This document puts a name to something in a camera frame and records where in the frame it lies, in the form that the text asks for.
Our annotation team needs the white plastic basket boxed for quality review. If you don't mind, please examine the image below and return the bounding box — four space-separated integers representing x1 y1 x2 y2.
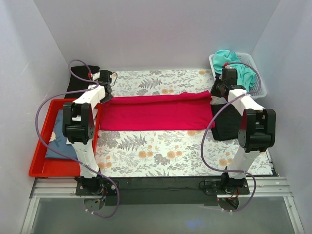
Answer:
209 52 267 99

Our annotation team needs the black cloth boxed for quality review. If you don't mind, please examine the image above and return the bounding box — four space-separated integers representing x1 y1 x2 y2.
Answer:
64 65 100 99
212 105 242 141

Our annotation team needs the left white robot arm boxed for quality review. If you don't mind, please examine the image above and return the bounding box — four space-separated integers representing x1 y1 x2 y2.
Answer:
62 70 117 195

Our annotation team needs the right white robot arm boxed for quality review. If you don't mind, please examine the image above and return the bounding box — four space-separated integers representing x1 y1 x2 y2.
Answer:
211 63 276 193

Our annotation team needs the folded white t shirt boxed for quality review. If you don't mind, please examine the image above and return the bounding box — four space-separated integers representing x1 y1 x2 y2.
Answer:
66 108 98 145

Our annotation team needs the black cloth right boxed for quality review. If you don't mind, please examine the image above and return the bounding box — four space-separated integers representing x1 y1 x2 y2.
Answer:
212 105 242 141

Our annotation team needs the folded blue t shirt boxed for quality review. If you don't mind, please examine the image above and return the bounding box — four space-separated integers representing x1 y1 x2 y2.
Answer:
48 110 77 159

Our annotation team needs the floral patterned mat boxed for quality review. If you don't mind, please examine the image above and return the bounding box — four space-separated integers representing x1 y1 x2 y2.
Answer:
94 69 273 177

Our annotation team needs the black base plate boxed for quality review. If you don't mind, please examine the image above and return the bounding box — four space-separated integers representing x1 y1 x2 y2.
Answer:
75 175 251 206

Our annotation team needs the black cloth back left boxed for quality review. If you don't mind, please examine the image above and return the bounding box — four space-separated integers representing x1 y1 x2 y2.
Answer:
64 65 100 99

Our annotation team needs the teal t shirt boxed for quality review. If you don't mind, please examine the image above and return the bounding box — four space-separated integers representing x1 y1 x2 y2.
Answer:
212 50 256 92

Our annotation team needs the red plastic tray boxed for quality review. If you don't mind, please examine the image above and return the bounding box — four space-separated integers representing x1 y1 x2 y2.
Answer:
28 98 103 178

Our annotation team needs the red t shirt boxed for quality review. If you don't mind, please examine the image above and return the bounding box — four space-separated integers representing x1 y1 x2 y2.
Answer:
99 91 213 131

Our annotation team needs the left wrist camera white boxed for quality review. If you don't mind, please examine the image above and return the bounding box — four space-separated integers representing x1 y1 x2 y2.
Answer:
88 72 100 80

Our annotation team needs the aluminium frame rail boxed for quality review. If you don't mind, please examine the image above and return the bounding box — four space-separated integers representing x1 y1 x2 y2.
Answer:
21 176 304 234

